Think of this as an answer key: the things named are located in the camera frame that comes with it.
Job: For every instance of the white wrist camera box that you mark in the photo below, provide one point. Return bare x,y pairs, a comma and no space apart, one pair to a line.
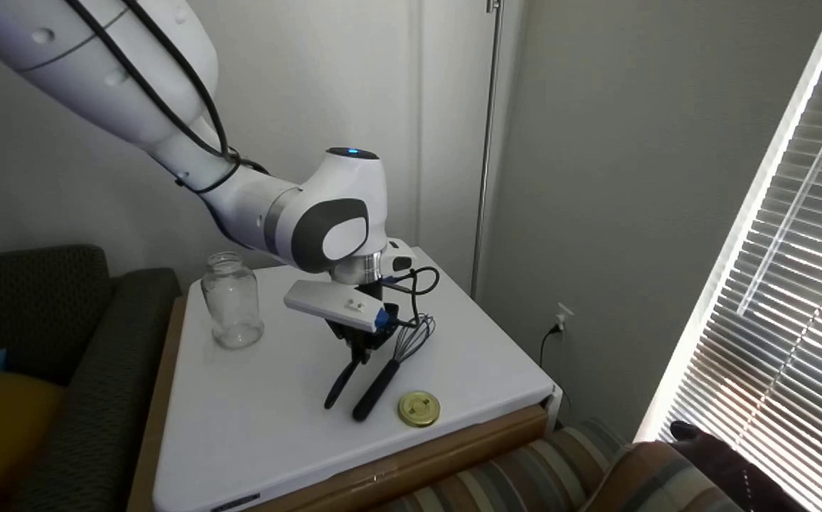
327,303

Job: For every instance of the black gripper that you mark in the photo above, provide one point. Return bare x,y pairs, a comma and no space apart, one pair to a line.
363,332

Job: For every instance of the white wall outlet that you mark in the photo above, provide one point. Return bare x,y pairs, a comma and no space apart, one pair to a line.
562,316

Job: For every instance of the thin vertical wall pole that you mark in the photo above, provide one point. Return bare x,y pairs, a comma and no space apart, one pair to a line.
483,133

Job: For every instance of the black plastic spoon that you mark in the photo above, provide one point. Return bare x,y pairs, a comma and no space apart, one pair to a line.
343,386

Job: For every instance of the striped fabric sofa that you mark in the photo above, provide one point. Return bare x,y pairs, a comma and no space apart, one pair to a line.
540,473

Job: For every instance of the clear glass jar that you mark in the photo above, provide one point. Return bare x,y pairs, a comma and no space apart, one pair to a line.
230,303

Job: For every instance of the gold metal jar lid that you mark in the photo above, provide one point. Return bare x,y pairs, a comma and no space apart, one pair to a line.
418,407

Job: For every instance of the white window blinds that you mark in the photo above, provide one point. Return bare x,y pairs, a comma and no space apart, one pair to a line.
788,313

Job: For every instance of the dark brown furry object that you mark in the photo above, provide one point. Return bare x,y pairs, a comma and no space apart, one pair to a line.
724,464

